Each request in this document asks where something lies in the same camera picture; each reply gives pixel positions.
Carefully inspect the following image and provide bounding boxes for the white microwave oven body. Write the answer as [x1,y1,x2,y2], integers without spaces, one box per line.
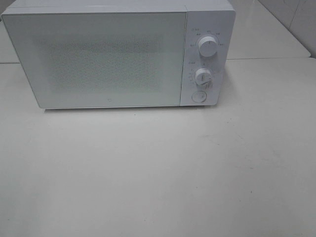
[1,0,236,108]

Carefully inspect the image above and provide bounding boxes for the white timer knob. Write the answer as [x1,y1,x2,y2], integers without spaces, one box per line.
[195,68,213,86]

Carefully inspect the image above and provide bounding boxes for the white microwave door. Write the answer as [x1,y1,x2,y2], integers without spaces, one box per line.
[3,12,186,109]

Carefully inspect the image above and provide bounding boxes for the upper white power knob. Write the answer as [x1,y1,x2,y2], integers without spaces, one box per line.
[198,36,218,57]

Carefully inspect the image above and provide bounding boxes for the round white door button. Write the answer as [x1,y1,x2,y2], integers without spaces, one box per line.
[192,91,207,103]

